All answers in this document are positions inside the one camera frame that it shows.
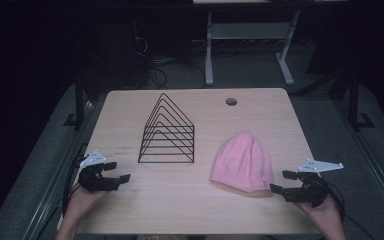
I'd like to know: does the person's left hand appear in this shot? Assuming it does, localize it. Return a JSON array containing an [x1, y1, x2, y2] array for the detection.
[[67, 183, 109, 215]]

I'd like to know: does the pink knit beanie hat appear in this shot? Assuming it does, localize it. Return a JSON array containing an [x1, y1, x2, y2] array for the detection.
[[210, 132, 275, 194]]

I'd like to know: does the black metal stand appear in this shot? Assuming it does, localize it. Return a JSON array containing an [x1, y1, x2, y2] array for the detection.
[[328, 69, 376, 132], [62, 73, 96, 130]]

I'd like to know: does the grey metal floor rail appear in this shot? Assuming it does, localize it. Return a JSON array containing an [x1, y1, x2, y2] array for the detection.
[[21, 99, 96, 240], [332, 99, 384, 232]]

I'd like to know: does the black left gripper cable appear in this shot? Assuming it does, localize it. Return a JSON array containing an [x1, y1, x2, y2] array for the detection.
[[61, 154, 89, 218]]

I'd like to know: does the black wire file rack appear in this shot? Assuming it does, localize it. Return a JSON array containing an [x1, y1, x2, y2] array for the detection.
[[137, 92, 195, 164]]

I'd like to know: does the person's right hand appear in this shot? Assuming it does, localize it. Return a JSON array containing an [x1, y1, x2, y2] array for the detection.
[[296, 194, 343, 228]]

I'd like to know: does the tangle of floor cables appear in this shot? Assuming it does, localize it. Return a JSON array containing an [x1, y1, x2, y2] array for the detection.
[[134, 35, 208, 90]]

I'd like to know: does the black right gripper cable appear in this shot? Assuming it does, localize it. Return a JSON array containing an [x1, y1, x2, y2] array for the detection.
[[323, 181, 379, 240]]

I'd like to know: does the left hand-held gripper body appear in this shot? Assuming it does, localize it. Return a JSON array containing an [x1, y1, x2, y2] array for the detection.
[[78, 149, 121, 194]]

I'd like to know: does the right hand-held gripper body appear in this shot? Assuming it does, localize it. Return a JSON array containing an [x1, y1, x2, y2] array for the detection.
[[283, 158, 344, 208]]

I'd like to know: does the white metal desk frame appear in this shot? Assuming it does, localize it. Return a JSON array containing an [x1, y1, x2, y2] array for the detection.
[[204, 9, 302, 87]]

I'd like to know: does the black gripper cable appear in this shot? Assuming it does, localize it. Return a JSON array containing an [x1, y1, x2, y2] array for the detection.
[[61, 154, 89, 218], [323, 181, 379, 240]]

